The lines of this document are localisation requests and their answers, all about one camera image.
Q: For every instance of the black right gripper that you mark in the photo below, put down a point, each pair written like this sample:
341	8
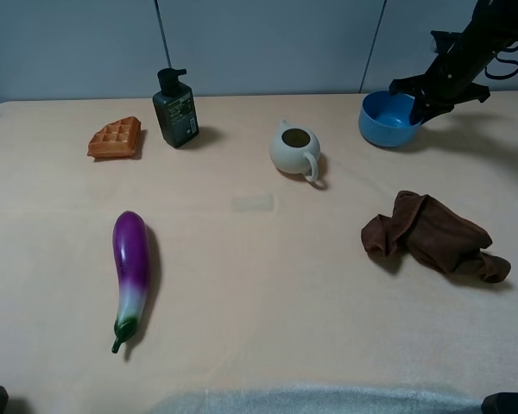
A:
448	81

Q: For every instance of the blue plastic bowl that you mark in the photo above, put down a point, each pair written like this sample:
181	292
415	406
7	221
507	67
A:
384	119

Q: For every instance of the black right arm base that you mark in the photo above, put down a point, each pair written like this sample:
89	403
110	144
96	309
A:
501	403

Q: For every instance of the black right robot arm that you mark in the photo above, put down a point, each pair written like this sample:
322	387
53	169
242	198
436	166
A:
494	24

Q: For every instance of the brown crumpled cloth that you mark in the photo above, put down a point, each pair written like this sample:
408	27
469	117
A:
436	237

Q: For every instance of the cream ceramic teapot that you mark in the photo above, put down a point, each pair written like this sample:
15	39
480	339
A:
295	150

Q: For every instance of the dark green pump bottle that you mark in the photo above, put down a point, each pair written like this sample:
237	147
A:
175	108

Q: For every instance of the orange toy waffle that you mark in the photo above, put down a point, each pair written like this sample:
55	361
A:
119	139

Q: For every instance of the purple toy eggplant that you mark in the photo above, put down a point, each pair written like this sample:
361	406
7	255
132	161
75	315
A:
132	260

